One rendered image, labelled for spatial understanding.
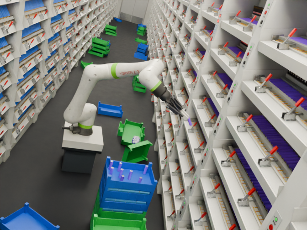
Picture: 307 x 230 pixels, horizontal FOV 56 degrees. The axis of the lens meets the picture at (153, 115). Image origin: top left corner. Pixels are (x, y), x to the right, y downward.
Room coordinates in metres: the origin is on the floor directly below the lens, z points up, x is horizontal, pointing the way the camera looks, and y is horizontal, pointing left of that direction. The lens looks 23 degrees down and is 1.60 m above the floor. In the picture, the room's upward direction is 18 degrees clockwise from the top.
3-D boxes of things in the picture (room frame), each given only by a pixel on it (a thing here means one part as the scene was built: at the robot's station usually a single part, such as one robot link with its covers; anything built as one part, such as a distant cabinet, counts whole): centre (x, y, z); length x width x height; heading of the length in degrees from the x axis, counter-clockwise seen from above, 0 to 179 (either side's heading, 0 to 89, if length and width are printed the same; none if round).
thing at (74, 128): (2.10, 0.57, 0.37); 0.26 x 0.15 x 0.06; 120
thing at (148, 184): (1.50, 0.03, 0.52); 0.30 x 0.20 x 0.08; 107
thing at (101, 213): (1.50, 0.03, 0.28); 0.30 x 0.20 x 0.08; 107
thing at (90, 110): (2.12, 0.52, 0.49); 0.16 x 0.13 x 0.19; 152
